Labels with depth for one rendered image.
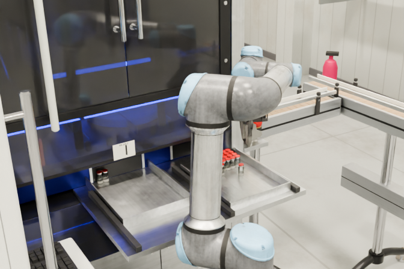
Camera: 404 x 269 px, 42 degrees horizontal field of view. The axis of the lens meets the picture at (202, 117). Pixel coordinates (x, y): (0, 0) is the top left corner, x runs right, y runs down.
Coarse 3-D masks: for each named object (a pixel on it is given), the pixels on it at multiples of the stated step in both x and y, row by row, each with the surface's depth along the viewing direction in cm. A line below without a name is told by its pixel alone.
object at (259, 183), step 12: (240, 156) 210; (180, 168) 201; (252, 168) 203; (264, 168) 197; (228, 180) 194; (240, 180) 194; (252, 180) 194; (264, 180) 194; (276, 180) 192; (288, 180) 186; (228, 192) 186; (240, 192) 186; (252, 192) 186; (264, 192) 180; (276, 192) 183; (228, 204) 174; (240, 204) 176
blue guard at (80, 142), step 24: (72, 120) 174; (96, 120) 179; (120, 120) 184; (144, 120) 189; (168, 120) 195; (24, 144) 167; (48, 144) 172; (72, 144) 177; (96, 144) 181; (144, 144) 192; (24, 168) 170; (48, 168) 175; (72, 168) 179
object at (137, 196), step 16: (128, 176) 199; (144, 176) 199; (160, 176) 197; (96, 192) 184; (112, 192) 188; (128, 192) 187; (144, 192) 187; (160, 192) 187; (176, 192) 187; (112, 208) 172; (128, 208) 177; (144, 208) 177; (160, 208) 172; (176, 208) 176; (128, 224) 167
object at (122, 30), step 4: (120, 0) 163; (120, 4) 164; (120, 8) 164; (120, 12) 165; (120, 16) 165; (124, 16) 166; (120, 20) 166; (124, 20) 166; (120, 24) 166; (124, 24) 167; (112, 28) 172; (116, 28) 171; (120, 28) 167; (124, 28) 167; (120, 32) 168; (124, 32) 168; (120, 36) 168; (124, 36) 168; (124, 40) 168
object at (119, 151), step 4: (120, 144) 186; (124, 144) 187; (128, 144) 188; (132, 144) 189; (116, 148) 186; (120, 148) 187; (124, 148) 188; (128, 148) 189; (132, 148) 190; (116, 152) 186; (120, 152) 187; (124, 152) 188; (128, 152) 189; (132, 152) 190; (116, 156) 187; (120, 156) 188; (124, 156) 189; (128, 156) 190
